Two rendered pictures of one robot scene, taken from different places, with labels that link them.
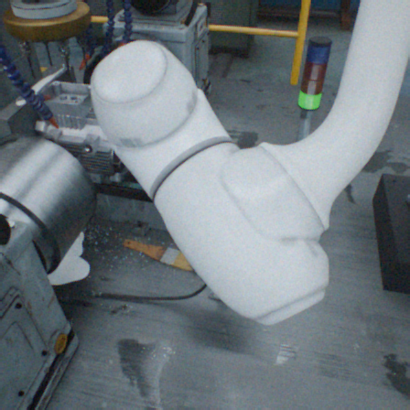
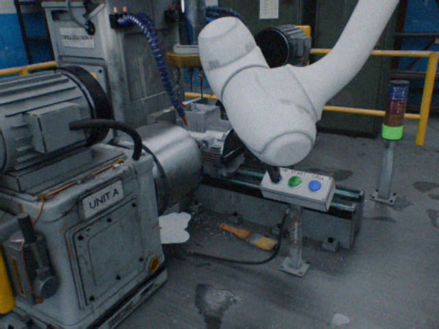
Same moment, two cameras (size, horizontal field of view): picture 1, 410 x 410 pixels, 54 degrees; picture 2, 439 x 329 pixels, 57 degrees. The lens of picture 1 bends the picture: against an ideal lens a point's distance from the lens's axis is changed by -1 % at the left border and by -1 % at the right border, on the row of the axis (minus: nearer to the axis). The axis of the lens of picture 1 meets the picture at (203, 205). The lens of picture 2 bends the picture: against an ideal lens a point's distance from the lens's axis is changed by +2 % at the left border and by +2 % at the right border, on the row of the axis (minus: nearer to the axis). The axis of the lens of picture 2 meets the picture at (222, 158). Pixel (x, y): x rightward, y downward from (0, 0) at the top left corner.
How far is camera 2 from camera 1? 38 cm
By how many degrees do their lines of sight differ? 25
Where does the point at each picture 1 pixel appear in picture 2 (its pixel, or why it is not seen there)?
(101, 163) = (212, 157)
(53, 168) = (177, 140)
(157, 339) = (228, 288)
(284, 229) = (283, 95)
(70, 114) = (197, 121)
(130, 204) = (230, 196)
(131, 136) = (213, 59)
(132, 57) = (220, 20)
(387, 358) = not seen: outside the picture
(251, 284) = (260, 122)
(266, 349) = (321, 312)
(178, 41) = not seen: hidden behind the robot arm
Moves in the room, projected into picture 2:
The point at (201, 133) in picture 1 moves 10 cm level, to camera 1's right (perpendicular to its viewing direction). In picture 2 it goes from (252, 61) to (313, 61)
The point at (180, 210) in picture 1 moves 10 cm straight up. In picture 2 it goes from (232, 94) to (230, 27)
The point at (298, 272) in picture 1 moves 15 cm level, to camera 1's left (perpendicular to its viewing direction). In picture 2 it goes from (288, 116) to (188, 112)
